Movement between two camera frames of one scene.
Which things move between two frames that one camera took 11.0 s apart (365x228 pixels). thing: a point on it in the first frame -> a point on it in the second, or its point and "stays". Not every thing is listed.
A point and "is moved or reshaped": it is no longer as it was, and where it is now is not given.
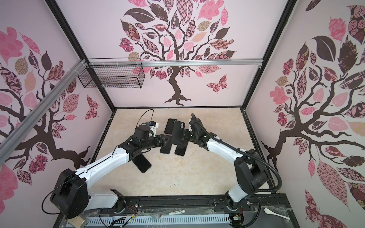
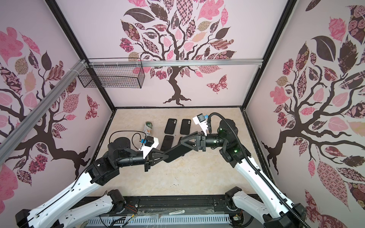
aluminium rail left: x=15 y=136 stays
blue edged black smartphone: x=166 y=148 stays
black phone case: x=169 y=126 stays
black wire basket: x=118 y=72 stays
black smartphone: x=142 y=164 is moved or reshaped
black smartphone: x=180 y=148 -> x=180 y=137
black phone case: x=177 y=128 is moved or reshaped
